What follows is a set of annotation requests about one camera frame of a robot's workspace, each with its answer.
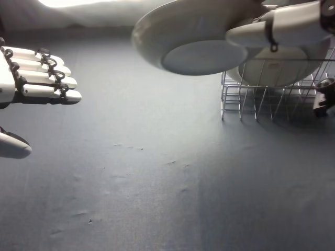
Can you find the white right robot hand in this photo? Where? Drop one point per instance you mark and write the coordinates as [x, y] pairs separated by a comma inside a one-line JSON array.
[[293, 23]]

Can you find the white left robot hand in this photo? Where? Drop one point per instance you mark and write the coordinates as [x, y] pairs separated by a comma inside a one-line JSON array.
[[34, 78]]

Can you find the white plate with leaf print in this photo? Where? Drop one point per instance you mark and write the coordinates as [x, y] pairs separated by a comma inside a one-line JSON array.
[[277, 72], [188, 31]]

